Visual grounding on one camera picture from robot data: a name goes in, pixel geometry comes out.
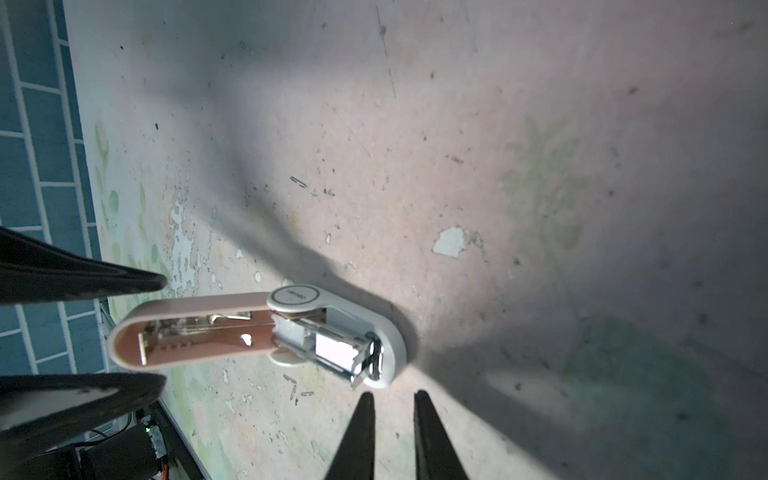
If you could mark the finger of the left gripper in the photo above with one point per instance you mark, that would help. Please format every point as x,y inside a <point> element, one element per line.
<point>33,271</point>

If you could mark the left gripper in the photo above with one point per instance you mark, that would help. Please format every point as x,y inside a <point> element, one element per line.
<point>41,411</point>

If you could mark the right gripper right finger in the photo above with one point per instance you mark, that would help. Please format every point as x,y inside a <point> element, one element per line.
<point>435,456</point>

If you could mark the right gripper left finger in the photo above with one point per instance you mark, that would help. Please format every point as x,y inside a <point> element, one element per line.
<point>355,455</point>

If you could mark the staple strip in tray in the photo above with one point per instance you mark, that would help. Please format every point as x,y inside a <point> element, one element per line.
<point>338,353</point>

